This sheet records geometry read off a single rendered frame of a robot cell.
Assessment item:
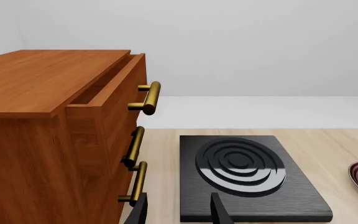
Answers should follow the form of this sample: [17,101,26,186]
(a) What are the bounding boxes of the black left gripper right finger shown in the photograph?
[210,192,240,224]

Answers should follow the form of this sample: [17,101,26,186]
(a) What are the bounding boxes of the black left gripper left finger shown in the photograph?
[124,192,149,224]

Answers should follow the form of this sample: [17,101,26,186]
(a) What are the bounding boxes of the open wooden drawer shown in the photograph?
[65,53,148,150]

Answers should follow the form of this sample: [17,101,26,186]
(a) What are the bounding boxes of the closed wooden drawer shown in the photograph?
[73,125,142,178]
[104,162,139,224]

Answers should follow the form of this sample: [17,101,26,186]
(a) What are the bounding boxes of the brass drawer handle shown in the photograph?
[121,125,145,168]
[117,161,149,207]
[127,80,162,116]

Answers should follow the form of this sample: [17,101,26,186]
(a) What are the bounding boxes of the wooden cabinet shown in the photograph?
[0,49,148,224]

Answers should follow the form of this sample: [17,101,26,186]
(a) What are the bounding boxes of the flat black stove plate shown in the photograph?
[179,134,334,223]

